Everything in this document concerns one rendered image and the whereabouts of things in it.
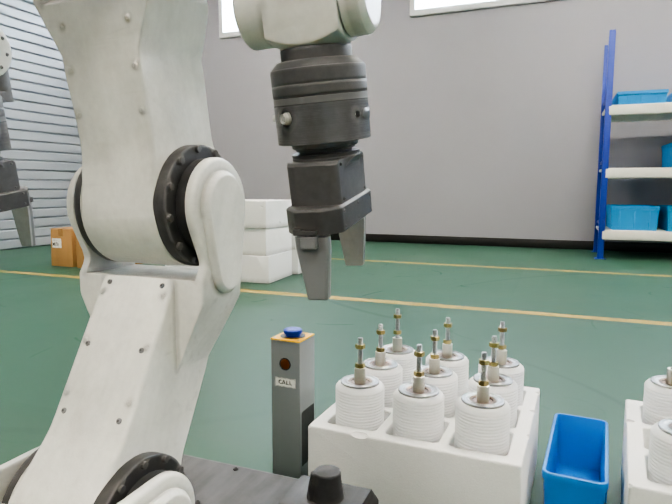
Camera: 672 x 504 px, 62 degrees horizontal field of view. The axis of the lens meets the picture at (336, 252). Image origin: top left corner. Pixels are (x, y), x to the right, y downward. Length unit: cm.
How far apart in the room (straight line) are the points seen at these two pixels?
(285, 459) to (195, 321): 68
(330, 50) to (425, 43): 596
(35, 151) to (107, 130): 609
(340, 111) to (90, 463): 43
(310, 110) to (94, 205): 30
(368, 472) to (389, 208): 542
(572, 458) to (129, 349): 106
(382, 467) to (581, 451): 53
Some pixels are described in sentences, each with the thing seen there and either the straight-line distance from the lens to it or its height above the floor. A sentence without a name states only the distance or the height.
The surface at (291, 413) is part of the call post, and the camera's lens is 123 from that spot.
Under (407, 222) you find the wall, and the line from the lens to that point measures 633.
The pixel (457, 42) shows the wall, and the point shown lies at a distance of 639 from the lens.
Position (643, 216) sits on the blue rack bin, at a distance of 546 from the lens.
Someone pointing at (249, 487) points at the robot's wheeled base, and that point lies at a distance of 90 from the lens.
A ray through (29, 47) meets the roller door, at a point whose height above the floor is 205.
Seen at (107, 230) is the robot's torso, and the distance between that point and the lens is 68.
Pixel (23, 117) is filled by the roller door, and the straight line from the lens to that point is 667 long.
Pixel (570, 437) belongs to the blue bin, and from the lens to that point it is 143.
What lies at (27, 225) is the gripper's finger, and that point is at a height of 58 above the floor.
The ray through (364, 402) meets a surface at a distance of 109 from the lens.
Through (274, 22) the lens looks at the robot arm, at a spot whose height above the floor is 77.
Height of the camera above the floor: 63
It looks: 7 degrees down
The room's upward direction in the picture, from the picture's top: straight up
